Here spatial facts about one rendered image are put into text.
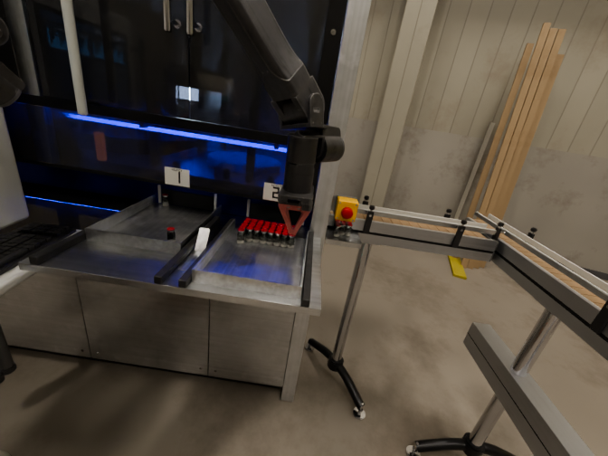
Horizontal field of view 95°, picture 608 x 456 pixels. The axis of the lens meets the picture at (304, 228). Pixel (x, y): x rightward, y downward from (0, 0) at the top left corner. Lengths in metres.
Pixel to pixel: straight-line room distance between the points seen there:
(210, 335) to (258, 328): 0.22
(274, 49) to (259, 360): 1.21
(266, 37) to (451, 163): 3.61
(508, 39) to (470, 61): 0.37
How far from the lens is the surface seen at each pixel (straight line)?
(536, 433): 1.28
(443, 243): 1.24
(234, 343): 1.36
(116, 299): 1.43
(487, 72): 4.04
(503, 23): 4.14
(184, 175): 1.05
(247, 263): 0.79
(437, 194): 4.03
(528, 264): 1.23
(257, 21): 0.49
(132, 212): 1.11
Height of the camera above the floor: 1.29
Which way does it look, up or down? 23 degrees down
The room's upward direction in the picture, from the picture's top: 9 degrees clockwise
